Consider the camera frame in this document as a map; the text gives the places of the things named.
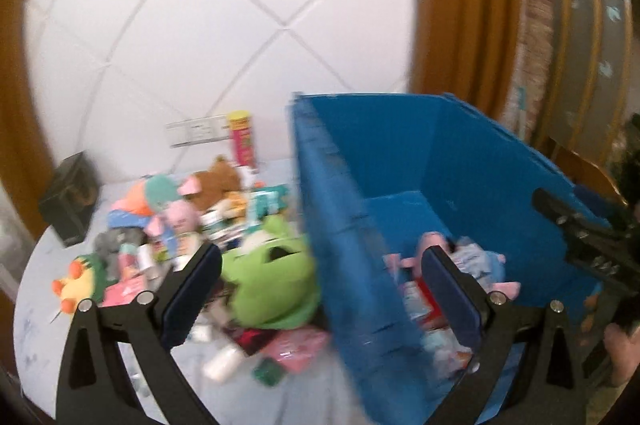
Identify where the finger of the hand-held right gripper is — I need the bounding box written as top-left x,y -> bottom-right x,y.
565,240 -> 640,296
532,189 -> 640,256

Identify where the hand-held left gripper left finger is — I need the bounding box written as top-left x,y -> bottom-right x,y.
55,241 -> 223,425

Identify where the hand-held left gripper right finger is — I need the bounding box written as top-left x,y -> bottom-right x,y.
421,246 -> 588,425

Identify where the green frog plush toy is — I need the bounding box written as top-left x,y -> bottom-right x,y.
220,216 -> 321,331

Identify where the white cylindrical bottle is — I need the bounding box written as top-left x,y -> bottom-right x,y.
201,342 -> 246,384

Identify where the blue plastic container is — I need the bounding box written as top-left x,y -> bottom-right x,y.
286,91 -> 621,425

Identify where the person's right hand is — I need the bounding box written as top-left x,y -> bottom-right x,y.
603,324 -> 640,387

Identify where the wooden chair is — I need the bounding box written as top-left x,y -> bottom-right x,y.
549,144 -> 632,208

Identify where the large pink pig plush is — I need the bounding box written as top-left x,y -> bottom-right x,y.
384,231 -> 522,302

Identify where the flat pink card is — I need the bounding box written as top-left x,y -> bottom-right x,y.
102,280 -> 152,309

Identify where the small pink pig plush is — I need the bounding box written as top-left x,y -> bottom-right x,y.
162,200 -> 202,237

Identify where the grey plush toy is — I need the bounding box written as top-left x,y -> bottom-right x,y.
92,227 -> 132,282

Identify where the orange and teal plush toy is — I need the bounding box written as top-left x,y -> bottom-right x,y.
109,174 -> 181,231

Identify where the small green packet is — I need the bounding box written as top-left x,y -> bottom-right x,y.
252,361 -> 284,387

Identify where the brown teddy bear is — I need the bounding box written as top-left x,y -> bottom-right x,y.
187,155 -> 244,212

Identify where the yellow duck plush toy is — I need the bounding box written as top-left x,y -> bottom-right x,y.
51,254 -> 108,314

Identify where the teal and white box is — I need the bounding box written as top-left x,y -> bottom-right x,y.
249,185 -> 291,227

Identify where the pink packet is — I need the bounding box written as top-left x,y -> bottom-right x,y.
265,329 -> 332,374

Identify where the black box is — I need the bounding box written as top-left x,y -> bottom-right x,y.
39,152 -> 101,247

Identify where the red and yellow chips can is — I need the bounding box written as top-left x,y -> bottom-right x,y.
227,110 -> 259,171

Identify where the patterned rolled mat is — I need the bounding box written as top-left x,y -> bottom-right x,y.
504,0 -> 555,137

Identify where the glass door with wooden bars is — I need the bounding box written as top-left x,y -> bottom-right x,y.
522,0 -> 640,158

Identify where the white wall socket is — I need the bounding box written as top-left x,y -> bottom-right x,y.
166,115 -> 231,149

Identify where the wooden door frame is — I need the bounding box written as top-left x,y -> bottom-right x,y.
0,0 -> 57,191
409,0 -> 523,122

